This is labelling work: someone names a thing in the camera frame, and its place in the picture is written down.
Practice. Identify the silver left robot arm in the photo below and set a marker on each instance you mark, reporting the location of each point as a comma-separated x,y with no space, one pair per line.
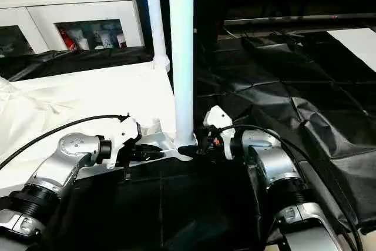
64,157

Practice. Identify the blue upright panel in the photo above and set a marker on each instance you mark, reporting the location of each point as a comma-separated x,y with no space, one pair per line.
141,7

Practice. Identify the long metal rod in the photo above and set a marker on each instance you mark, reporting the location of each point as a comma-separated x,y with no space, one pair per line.
299,18

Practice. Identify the white plastic table top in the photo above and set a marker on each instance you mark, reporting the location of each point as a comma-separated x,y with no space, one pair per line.
73,95

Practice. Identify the white sheet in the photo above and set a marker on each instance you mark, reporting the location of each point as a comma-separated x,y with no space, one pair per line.
355,45

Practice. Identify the white plastic table leg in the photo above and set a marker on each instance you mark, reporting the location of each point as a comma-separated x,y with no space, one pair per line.
155,13
6,83
182,42

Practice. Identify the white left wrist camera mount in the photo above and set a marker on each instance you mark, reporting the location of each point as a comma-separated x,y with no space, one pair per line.
123,133

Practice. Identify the black mat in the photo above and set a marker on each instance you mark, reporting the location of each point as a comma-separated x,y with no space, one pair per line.
279,86

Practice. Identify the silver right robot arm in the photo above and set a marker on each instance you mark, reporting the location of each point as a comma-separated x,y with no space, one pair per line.
273,160

